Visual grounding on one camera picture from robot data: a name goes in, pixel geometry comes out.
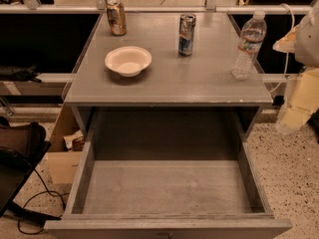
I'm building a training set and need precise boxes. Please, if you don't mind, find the white paper bowl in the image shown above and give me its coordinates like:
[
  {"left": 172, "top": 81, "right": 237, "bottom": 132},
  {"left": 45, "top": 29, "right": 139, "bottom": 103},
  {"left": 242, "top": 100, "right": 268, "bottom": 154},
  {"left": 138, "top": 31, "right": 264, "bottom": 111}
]
[{"left": 105, "top": 46, "right": 152, "bottom": 77}]

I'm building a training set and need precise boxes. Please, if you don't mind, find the orange soda can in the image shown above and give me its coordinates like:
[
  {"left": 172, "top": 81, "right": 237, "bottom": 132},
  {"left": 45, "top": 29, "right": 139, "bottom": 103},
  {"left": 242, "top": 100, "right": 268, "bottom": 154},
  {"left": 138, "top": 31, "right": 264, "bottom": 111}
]
[{"left": 107, "top": 0, "right": 127, "bottom": 36}]

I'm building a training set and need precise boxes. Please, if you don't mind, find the clear plastic water bottle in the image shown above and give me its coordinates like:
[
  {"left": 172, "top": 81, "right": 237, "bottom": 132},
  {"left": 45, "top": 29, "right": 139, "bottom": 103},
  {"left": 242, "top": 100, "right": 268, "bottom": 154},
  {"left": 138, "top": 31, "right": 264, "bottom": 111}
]
[{"left": 231, "top": 10, "right": 267, "bottom": 80}]

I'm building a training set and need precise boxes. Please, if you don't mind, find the grey cabinet desk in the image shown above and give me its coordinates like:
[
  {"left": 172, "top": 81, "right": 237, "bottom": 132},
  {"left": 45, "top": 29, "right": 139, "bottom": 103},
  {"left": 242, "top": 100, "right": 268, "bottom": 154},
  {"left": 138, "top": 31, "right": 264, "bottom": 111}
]
[{"left": 64, "top": 11, "right": 274, "bottom": 141}]

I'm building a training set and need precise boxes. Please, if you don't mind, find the black cable on floor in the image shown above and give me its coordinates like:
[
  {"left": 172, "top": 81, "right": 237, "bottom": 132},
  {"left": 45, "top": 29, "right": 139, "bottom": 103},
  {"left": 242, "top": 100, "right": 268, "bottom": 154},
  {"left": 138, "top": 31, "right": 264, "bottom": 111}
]
[{"left": 6, "top": 168, "right": 70, "bottom": 236}]

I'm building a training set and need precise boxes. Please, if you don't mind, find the open grey top drawer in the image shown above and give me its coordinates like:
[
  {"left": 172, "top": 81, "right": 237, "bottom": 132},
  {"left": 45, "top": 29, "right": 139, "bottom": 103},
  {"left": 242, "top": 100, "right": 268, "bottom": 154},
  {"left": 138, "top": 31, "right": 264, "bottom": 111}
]
[{"left": 45, "top": 109, "right": 291, "bottom": 239}]

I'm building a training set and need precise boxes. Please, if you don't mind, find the red bull can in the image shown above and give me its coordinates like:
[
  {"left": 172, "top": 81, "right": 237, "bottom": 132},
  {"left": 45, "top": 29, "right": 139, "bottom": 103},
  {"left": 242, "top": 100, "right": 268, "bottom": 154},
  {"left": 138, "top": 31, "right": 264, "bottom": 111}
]
[{"left": 178, "top": 14, "right": 196, "bottom": 56}]

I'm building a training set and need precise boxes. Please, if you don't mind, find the cardboard box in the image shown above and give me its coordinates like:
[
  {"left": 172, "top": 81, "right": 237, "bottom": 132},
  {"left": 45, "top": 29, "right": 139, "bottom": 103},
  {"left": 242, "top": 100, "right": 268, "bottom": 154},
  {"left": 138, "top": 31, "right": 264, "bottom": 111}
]
[{"left": 46, "top": 106, "right": 82, "bottom": 184}]

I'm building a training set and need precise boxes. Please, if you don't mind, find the crumpled snack bag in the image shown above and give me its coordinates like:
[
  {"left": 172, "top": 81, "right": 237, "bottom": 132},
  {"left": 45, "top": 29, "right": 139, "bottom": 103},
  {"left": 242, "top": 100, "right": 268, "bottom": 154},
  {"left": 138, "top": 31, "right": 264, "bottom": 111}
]
[{"left": 63, "top": 130, "right": 85, "bottom": 151}]

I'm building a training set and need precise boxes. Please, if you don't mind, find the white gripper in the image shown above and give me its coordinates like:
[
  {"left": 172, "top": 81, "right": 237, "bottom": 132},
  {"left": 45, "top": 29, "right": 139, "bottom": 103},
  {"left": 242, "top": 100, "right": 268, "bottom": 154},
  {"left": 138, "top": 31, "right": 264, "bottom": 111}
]
[{"left": 272, "top": 8, "right": 319, "bottom": 134}]

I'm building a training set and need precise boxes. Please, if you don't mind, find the white cable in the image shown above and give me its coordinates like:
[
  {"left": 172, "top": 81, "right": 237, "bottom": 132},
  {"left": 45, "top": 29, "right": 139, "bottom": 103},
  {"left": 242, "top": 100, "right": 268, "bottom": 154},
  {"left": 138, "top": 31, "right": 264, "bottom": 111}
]
[{"left": 268, "top": 3, "right": 297, "bottom": 95}]

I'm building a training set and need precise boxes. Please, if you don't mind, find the metal railing frame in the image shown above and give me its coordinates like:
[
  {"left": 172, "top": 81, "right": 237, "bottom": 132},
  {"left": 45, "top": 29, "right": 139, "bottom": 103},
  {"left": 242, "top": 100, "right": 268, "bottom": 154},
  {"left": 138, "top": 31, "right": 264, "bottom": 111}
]
[{"left": 0, "top": 0, "right": 319, "bottom": 16}]

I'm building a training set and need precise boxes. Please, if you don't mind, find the black bag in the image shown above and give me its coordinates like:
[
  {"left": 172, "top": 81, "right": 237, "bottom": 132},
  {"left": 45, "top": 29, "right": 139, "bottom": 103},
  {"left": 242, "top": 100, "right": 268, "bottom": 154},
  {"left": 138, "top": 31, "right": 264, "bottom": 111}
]
[{"left": 0, "top": 117, "right": 51, "bottom": 215}]

